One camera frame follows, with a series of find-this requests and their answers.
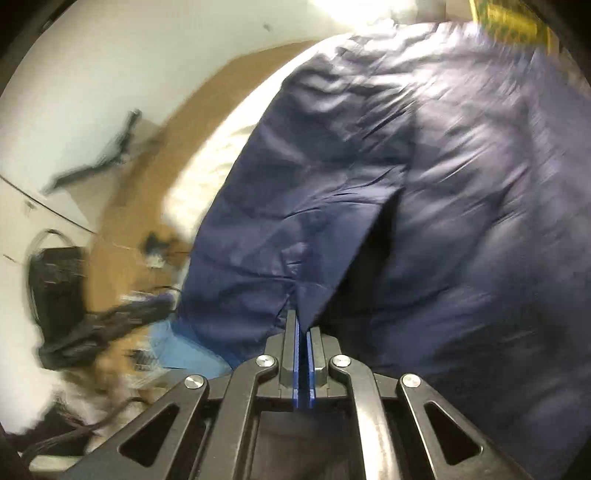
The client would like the navy blue padded jacket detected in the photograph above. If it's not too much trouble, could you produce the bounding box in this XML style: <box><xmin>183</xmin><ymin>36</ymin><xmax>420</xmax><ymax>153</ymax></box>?
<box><xmin>173</xmin><ymin>18</ymin><xmax>591</xmax><ymax>480</ymax></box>

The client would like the black thin stand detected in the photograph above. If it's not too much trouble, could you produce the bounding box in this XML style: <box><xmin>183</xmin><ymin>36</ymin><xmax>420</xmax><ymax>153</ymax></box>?
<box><xmin>41</xmin><ymin>109</ymin><xmax>143</xmax><ymax>195</ymax></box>

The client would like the light blue cloth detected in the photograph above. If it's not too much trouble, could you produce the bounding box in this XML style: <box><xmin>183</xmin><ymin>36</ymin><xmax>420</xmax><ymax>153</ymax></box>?
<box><xmin>148</xmin><ymin>319</ymin><xmax>232</xmax><ymax>371</ymax></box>

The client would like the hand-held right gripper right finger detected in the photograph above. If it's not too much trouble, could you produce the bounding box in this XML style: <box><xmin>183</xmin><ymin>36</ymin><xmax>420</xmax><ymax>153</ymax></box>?
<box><xmin>306</xmin><ymin>325</ymin><xmax>532</xmax><ymax>480</ymax></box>

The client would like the black bag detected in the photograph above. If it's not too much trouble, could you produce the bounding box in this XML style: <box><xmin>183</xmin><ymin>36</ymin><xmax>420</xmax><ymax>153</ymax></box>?
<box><xmin>27</xmin><ymin>229</ymin><xmax>89</xmax><ymax>326</ymax></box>

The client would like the green yellow patterned box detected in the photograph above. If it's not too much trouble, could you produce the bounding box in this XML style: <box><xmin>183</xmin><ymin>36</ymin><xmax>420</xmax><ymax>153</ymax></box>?
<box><xmin>468</xmin><ymin>0</ymin><xmax>561</xmax><ymax>49</ymax></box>

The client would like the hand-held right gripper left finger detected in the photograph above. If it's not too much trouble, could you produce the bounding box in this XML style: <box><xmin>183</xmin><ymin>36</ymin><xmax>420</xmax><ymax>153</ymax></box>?
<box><xmin>60</xmin><ymin>310</ymin><xmax>306</xmax><ymax>480</ymax></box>

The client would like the white fluffy cloth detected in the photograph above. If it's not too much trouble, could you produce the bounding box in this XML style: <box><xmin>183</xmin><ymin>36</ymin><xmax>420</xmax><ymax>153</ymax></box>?
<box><xmin>44</xmin><ymin>357</ymin><xmax>155</xmax><ymax>428</ymax></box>

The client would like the small dark object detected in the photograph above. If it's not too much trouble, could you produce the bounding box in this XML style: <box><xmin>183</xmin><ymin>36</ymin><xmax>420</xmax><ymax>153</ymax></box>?
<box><xmin>141</xmin><ymin>231</ymin><xmax>185</xmax><ymax>269</ymax></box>

